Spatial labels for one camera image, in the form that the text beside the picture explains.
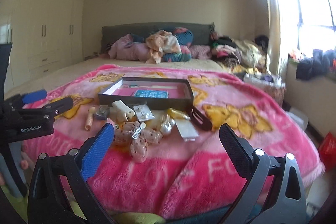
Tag orange spiral hair clip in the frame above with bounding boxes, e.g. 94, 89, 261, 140
84, 106, 96, 131

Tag white plastic claw clip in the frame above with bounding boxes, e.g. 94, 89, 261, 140
112, 100, 135, 122

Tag small bagged earrings card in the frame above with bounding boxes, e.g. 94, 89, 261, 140
133, 104, 155, 122

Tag pearl bead hair accessory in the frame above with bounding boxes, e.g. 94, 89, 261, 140
146, 110, 175, 136

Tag bagged yellow hoop earrings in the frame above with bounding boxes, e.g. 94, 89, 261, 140
167, 108, 190, 121

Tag red ball earrings card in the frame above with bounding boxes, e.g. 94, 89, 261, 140
175, 119, 199, 141

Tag person's left hand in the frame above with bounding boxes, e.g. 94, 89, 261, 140
0, 151, 30, 187

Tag beige bed sheet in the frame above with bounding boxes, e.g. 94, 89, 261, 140
5, 58, 228, 99

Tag red plastic bag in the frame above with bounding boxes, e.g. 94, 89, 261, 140
318, 132, 336, 172

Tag cream built-in wardrobe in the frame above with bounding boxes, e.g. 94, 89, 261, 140
1, 0, 84, 92

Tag pink quilted garment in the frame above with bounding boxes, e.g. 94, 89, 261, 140
108, 34, 150, 61

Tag floral laundry basket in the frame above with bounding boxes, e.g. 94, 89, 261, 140
243, 73, 286, 107

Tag pink bear fleece blanket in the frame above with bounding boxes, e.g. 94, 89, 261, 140
25, 64, 325, 219

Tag dark clothes on windowsill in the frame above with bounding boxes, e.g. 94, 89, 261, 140
295, 50, 335, 81

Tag dark cardboard tray box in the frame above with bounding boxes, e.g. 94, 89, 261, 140
98, 77, 194, 112

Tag orange floral cloth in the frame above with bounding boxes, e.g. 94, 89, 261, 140
145, 30, 182, 64

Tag pile of clothes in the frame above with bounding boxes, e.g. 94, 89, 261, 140
210, 31, 269, 73

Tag dark blue floral pillow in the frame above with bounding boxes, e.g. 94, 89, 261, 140
159, 27, 194, 63

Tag dark green headboard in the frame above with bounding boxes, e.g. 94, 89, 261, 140
100, 22, 215, 53

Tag cream window curtain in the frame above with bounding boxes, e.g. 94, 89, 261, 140
266, 0, 298, 79

